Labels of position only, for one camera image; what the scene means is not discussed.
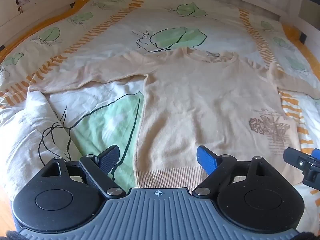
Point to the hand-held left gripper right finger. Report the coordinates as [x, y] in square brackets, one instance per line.
[206, 160]

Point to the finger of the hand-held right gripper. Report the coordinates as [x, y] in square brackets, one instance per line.
[316, 153]
[296, 156]

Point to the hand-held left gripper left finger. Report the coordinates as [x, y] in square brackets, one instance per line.
[110, 158]

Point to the beige knit sweater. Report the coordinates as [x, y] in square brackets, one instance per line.
[200, 100]

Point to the leaf print bedspread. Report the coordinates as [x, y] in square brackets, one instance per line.
[112, 120]

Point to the dark blue bed bracket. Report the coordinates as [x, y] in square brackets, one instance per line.
[303, 38]

